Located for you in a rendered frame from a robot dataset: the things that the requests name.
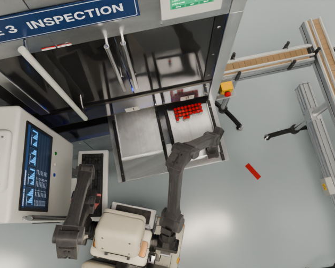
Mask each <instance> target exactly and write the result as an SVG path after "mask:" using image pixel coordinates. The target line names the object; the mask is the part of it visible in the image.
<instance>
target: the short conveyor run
mask: <svg viewBox="0 0 335 268"><path fill-rule="evenodd" d="M289 44H290V42H289V41H287V42H286V44H285V45H284V47H283V49H280V50H277V51H271V52H266V53H262V54H256V55H251V56H246V57H241V58H236V59H235V55H236V53H235V52H233V53H232V55H231V59H230V60H228V62H227V65H226V68H225V72H224V75H223V78H222V79H227V78H231V80H232V82H236V81H242V80H246V79H251V78H257V77H261V76H266V75H270V74H275V73H280V72H285V71H290V70H295V69H300V68H305V67H308V66H311V65H312V64H313V63H314V62H315V57H314V55H315V53H312V50H311V46H312V44H305V45H300V46H295V47H290V48H288V46H289Z"/></svg>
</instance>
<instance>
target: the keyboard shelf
mask: <svg viewBox="0 0 335 268"><path fill-rule="evenodd" d="M99 153H103V154H104V157H103V199H102V213H103V211H104V210H105V209H107V207H108V156H109V151H108V150H86V151H79V152H78V166H79V164H81V162H82V154H99ZM76 184H77V179H76V178H74V179H71V196H72V193H73V191H74V190H75V188H76ZM91 219H92V221H99V219H100V217H91Z"/></svg>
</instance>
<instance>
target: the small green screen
mask: <svg viewBox="0 0 335 268"><path fill-rule="evenodd" d="M221 5H222V0H160V9H161V20H162V21H163V20H168V19H173V18H178V17H182V16H187V15H192V14H197V13H203V12H208V11H213V10H218V9H220V8H221Z"/></svg>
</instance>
